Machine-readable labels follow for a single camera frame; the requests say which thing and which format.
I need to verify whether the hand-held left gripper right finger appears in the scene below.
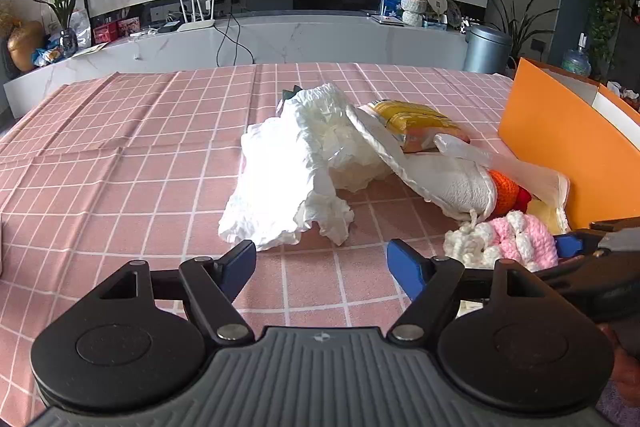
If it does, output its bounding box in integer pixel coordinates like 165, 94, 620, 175
386, 238, 551, 348

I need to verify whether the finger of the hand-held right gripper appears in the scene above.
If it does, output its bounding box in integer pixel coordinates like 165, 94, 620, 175
532, 252, 640, 293
554, 216, 640, 260

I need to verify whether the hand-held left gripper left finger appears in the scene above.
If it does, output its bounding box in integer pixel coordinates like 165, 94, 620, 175
90, 239, 258, 348

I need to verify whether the orange crochet toy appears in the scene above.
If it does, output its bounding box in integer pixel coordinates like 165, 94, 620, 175
487, 169, 532, 215

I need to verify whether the orange cardboard box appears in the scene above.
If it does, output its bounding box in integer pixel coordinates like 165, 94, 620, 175
499, 57, 640, 230

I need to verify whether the person's right hand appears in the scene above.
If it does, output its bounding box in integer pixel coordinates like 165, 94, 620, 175
602, 324, 640, 400

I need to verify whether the pink and white crochet toy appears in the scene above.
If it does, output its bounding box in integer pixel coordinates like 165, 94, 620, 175
444, 211, 560, 273

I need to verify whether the pink checked tablecloth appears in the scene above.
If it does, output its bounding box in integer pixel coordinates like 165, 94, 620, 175
0, 62, 640, 427

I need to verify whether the yellow tissue packet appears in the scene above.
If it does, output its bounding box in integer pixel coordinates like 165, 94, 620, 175
359, 99, 472, 154

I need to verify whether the orange gift bag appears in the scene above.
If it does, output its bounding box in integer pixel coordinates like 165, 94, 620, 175
606, 81, 640, 110

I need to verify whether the small green object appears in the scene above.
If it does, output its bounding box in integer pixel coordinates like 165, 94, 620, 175
278, 86, 302, 112

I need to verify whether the blue water jug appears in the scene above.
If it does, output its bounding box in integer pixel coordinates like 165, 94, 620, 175
561, 33, 592, 76

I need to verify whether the grey sideboard cabinet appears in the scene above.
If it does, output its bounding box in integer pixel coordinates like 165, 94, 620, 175
615, 12, 640, 82

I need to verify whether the grey round trash can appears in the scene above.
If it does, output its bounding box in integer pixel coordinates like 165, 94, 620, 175
464, 25, 514, 75

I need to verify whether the long-leaf potted plant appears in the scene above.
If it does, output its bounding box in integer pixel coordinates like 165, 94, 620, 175
481, 0, 561, 72

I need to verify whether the white marble tv cabinet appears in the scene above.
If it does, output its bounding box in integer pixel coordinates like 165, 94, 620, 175
2, 0, 493, 120

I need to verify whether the white router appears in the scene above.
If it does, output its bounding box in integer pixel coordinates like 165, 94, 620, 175
177, 0, 217, 32

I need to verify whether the gold round vase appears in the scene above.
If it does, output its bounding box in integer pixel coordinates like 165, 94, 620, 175
7, 21, 47, 72

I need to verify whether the green plant in glass vase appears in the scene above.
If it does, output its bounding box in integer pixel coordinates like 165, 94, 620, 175
34, 0, 93, 55

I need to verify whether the black power cable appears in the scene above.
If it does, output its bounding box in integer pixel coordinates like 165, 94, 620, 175
215, 14, 257, 68

